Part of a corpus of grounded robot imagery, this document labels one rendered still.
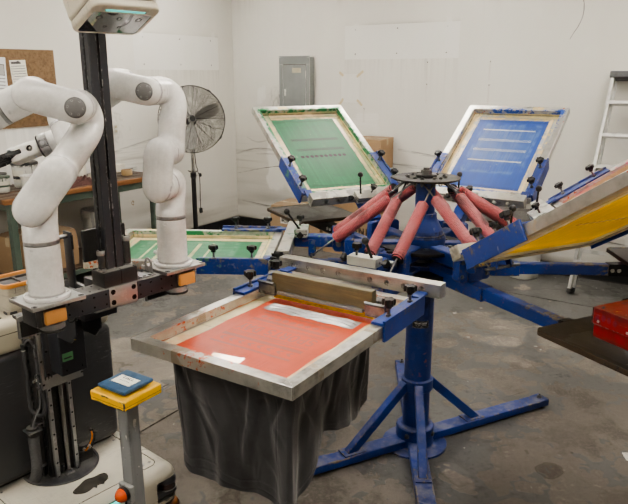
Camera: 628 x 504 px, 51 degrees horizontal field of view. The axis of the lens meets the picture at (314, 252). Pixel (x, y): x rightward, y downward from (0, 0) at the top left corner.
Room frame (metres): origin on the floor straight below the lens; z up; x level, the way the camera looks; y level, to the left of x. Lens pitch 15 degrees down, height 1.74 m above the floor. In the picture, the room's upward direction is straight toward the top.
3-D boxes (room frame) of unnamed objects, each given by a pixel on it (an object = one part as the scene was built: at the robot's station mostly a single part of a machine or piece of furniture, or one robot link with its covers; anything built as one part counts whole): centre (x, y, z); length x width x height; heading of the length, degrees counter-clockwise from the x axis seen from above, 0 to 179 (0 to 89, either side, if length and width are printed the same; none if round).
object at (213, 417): (1.73, 0.24, 0.74); 0.45 x 0.03 x 0.43; 57
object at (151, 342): (1.98, 0.08, 0.97); 0.79 x 0.58 x 0.04; 147
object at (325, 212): (3.46, -0.19, 0.91); 1.34 x 0.40 x 0.08; 27
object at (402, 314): (2.03, -0.28, 0.98); 0.30 x 0.05 x 0.07; 147
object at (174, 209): (2.08, 0.47, 1.37); 0.13 x 0.10 x 0.16; 170
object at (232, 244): (2.91, 0.41, 1.05); 1.08 x 0.61 x 0.23; 87
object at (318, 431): (1.82, -0.06, 0.74); 0.46 x 0.04 x 0.42; 147
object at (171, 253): (2.10, 0.48, 1.21); 0.16 x 0.13 x 0.15; 49
